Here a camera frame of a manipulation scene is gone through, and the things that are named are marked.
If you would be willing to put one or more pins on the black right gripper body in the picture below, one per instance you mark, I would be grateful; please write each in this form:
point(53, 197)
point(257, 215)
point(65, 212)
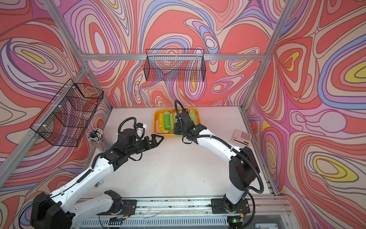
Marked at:
point(179, 130)

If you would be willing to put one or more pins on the yellow roll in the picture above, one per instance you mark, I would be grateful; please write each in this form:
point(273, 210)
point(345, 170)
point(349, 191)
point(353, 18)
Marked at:
point(161, 123)

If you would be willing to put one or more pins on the pencil holder cup with pencils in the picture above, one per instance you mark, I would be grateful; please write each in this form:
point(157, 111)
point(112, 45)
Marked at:
point(97, 137)

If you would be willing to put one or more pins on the pink calculator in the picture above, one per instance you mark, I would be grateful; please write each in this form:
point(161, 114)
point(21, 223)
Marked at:
point(242, 137)

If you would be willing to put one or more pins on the metal base rail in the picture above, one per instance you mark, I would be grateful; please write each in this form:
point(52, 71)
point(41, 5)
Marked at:
point(158, 212)

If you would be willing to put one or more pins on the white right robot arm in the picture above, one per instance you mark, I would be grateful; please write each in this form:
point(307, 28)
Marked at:
point(244, 172)

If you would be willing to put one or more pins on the large green trash bag roll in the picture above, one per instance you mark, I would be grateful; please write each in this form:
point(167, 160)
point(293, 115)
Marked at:
point(193, 116)

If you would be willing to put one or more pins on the black wire basket on wall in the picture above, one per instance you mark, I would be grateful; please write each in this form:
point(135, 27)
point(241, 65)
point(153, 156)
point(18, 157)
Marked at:
point(70, 116)
point(175, 65)

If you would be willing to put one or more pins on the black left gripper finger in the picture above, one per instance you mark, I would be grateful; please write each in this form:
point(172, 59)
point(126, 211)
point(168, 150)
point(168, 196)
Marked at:
point(156, 138)
point(153, 144)

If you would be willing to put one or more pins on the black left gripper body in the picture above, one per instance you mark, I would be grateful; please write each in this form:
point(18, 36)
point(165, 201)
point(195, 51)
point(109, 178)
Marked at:
point(139, 146)

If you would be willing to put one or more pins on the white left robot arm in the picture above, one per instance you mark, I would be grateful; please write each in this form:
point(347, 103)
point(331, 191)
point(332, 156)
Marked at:
point(61, 210)

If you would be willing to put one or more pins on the black wire basket on back wall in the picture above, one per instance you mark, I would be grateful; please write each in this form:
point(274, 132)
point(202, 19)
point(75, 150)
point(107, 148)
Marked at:
point(175, 65)

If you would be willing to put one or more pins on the yellow plastic storage box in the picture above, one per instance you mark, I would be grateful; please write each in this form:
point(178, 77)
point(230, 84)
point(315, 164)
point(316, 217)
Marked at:
point(167, 134)

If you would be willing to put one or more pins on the black wire basket on left wall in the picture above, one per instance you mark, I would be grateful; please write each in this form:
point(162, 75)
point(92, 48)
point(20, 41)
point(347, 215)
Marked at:
point(70, 116)

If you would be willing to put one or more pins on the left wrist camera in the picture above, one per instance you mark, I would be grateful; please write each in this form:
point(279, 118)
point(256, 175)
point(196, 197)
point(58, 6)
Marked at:
point(140, 129)

